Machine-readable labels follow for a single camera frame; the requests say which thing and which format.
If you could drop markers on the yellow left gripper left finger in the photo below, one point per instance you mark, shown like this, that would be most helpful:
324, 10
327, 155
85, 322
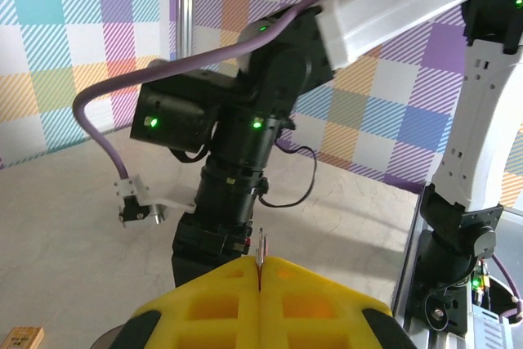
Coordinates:
204, 316

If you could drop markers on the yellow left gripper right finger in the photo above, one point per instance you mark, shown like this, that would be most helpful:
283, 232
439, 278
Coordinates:
318, 316

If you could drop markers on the small wooden block tag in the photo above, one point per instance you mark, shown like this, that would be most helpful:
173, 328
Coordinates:
26, 338

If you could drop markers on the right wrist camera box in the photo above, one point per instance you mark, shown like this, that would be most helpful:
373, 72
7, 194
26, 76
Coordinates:
139, 202

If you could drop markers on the aluminium frame post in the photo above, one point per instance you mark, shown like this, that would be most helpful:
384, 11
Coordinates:
186, 5

